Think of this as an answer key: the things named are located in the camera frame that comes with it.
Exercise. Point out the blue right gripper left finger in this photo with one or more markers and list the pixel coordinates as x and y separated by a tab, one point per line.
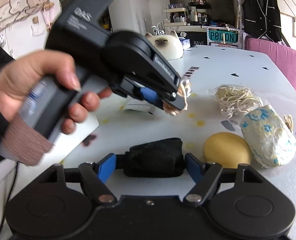
106	166

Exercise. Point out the black soft strap pouch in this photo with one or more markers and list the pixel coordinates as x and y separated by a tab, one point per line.
157	159

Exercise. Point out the black jacket white piping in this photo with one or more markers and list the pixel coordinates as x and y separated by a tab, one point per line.
262	19

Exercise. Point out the blue patterned fluffy cloth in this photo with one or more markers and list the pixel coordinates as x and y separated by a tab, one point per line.
269	137

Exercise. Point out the white tiered shelf rack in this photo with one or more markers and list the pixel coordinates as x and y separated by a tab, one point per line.
175	15

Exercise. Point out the person's left hand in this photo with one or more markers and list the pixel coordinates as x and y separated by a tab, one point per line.
26	83

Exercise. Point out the pink upholstered chair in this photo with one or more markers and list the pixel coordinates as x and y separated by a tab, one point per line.
283	56

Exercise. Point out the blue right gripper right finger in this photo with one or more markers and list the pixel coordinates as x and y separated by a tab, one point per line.
194	167

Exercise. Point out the yellow round sponge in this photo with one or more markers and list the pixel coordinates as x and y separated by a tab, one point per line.
226	149

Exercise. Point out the peach ribbon scrunchie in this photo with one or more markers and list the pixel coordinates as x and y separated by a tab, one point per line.
180	103

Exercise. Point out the bear pattern wall hanging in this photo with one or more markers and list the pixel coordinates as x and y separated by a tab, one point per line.
18	5

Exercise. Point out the white blue tissue packet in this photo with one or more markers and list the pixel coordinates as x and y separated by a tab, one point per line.
138	105

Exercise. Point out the white shallow tray box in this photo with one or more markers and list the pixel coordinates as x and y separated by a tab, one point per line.
64	145

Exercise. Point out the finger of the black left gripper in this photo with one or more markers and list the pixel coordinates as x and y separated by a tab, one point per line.
152	88

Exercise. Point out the white cat face holder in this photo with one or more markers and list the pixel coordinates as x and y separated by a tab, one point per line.
169	45

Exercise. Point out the teal poison sign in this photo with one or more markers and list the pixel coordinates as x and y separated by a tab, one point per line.
222	36

